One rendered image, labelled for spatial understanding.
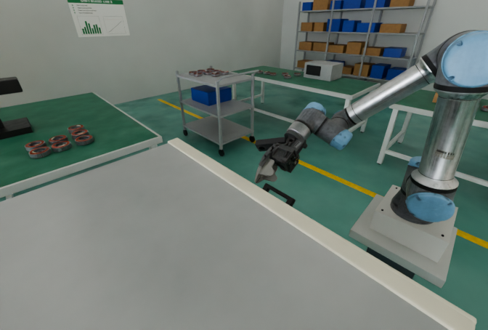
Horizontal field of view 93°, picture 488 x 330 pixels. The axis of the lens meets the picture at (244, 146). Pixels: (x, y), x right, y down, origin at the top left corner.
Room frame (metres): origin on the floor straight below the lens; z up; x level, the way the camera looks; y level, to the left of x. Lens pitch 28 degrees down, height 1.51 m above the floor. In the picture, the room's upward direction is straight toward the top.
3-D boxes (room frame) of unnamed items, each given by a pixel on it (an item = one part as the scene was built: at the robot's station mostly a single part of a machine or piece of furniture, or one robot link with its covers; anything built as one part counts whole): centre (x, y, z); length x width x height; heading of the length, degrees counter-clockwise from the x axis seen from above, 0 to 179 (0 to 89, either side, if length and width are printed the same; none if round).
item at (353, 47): (6.47, -2.92, 0.92); 0.40 x 0.36 x 0.27; 132
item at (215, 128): (3.08, 0.37, 0.51); 1.01 x 0.60 x 1.01; 44
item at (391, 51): (5.82, -3.53, 0.87); 0.42 x 0.36 x 0.19; 136
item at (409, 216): (0.70, -0.67, 0.90); 0.15 x 0.15 x 0.10
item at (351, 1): (6.65, -2.74, 1.92); 0.42 x 0.42 x 0.28; 45
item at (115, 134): (1.91, 1.66, 0.38); 1.85 x 1.10 x 0.75; 44
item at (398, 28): (5.95, -3.42, 1.37); 0.42 x 0.40 x 0.18; 44
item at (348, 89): (3.78, -0.83, 0.38); 2.20 x 0.90 x 0.75; 44
